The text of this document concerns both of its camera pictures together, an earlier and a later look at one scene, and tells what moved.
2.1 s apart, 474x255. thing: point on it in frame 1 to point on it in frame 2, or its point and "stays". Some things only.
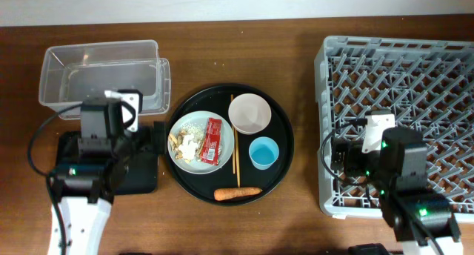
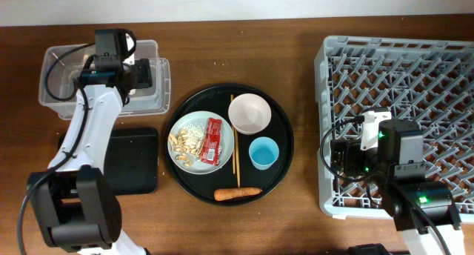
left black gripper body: (141, 141) to (141, 73)
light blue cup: (264, 152) stays
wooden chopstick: (237, 150) stays
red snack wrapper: (211, 147) stays
